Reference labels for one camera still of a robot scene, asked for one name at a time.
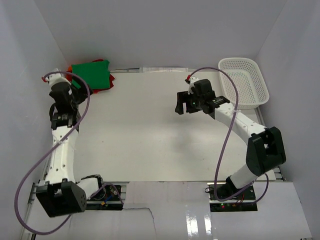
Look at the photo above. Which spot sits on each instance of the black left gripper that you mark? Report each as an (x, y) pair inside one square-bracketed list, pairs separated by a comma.
[(81, 92)]

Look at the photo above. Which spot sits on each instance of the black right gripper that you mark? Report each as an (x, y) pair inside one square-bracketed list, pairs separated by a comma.
[(186, 101)]

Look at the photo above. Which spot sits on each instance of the green t shirt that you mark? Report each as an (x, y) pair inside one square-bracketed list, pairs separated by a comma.
[(85, 71)]

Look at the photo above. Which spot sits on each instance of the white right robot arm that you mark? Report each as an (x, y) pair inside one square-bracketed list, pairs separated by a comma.
[(265, 148)]

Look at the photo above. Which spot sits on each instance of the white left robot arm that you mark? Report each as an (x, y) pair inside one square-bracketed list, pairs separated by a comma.
[(60, 194)]

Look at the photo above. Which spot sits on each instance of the folded orange t shirt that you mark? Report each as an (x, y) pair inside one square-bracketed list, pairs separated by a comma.
[(69, 68)]

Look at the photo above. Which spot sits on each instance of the folded red t shirt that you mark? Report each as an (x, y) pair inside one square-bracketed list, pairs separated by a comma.
[(110, 82)]

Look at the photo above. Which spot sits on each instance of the white perforated plastic basket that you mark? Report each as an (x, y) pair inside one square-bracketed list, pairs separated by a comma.
[(245, 75)]

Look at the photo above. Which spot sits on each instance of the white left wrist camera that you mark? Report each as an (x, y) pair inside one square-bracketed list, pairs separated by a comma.
[(55, 77)]

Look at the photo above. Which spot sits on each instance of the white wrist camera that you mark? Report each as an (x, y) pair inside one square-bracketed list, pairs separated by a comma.
[(190, 80), (55, 77)]

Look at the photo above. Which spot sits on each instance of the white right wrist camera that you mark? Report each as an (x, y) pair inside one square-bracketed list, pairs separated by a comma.
[(190, 80)]

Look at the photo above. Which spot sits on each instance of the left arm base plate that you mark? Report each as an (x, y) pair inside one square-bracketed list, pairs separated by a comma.
[(108, 199)]

